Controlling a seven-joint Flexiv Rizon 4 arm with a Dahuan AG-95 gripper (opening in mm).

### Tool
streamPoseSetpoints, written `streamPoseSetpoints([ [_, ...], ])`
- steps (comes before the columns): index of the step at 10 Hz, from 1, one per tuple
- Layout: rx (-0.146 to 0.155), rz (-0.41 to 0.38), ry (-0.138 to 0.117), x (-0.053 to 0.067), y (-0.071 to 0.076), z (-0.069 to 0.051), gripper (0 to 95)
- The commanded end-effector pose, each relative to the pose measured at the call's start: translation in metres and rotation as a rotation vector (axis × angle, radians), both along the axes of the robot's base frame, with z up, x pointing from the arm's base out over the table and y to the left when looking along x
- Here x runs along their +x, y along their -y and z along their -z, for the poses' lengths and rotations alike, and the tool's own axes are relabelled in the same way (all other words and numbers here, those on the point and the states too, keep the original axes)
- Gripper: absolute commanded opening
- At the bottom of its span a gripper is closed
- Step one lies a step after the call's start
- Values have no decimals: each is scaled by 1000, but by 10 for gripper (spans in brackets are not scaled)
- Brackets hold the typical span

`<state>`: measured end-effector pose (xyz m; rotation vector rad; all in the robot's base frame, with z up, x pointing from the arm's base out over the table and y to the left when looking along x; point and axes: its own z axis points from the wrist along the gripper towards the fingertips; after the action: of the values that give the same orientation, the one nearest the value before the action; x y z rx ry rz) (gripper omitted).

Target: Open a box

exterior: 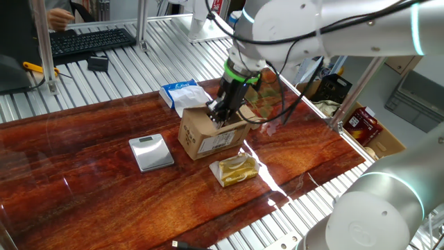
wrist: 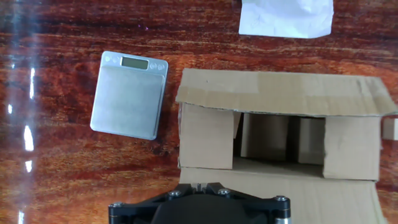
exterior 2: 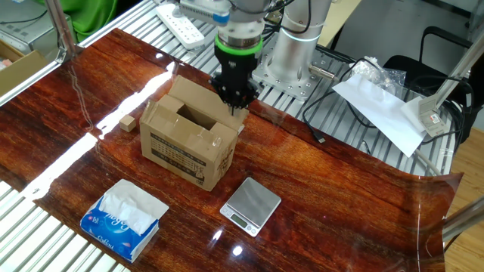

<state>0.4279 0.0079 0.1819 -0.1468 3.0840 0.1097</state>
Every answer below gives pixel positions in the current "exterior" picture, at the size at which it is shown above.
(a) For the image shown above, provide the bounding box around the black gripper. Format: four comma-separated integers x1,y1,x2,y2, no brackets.
207,76,259,130

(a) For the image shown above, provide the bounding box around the yellow handled tool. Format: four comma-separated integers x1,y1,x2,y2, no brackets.
22,61,60,77

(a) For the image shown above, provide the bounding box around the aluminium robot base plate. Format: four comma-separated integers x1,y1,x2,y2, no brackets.
262,231,305,250

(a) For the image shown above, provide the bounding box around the wood grain table mat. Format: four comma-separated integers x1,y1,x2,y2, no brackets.
0,67,367,250

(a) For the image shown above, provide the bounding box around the brown cardboard box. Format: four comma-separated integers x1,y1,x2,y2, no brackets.
178,103,266,161

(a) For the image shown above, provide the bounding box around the light wooden cabinet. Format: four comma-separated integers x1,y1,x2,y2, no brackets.
384,55,423,76

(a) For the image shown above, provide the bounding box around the silver digital scale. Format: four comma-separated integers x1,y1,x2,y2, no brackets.
128,133,176,174

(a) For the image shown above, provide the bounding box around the person's bare hand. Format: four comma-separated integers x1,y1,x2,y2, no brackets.
46,7,76,33

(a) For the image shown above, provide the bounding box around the small black flat device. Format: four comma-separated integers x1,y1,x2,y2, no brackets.
87,55,110,73

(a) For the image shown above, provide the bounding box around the grey equipment case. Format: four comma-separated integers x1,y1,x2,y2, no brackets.
384,70,444,133

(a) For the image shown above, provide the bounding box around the beige cloth bundle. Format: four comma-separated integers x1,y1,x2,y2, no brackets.
314,99,343,117

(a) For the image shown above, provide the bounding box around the white metal shelf rack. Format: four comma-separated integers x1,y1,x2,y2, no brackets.
294,55,348,84

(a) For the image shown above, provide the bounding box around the black monitor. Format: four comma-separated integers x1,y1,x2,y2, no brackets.
0,0,46,94

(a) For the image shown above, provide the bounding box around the white stand on metal plate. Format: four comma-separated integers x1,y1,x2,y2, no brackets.
169,0,233,44

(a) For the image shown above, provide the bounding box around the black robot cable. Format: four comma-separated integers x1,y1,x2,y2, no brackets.
204,0,427,126

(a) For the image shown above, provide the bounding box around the black keyboard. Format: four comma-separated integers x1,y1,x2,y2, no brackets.
48,27,137,59

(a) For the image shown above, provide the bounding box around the yellow packet in plastic wrap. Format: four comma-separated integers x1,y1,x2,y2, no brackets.
209,151,260,188

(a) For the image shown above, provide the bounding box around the blue tissue pack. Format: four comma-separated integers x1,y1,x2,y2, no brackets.
159,78,213,118

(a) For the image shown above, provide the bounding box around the red product box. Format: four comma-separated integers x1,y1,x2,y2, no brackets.
343,106,384,147

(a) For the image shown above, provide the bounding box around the large open cardboard carton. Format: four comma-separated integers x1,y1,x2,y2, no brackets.
294,79,407,160

